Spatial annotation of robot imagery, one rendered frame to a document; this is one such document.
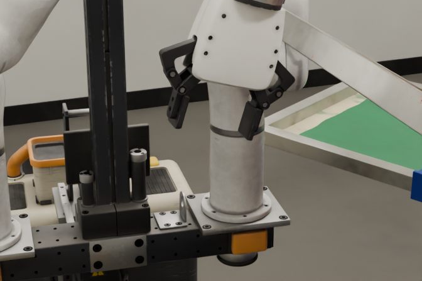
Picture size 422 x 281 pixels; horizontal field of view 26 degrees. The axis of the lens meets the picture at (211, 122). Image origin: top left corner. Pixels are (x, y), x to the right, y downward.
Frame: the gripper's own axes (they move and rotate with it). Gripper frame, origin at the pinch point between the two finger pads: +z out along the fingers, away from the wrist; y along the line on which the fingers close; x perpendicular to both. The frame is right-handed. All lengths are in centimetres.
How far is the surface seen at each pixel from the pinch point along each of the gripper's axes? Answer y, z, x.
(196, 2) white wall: -148, 48, -380
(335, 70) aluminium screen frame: -14.3, -8.9, -1.1
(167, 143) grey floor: -133, 115, -327
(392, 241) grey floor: -188, 98, -197
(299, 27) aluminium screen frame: -14.8, -10.9, -13.7
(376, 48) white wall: -272, 52, -380
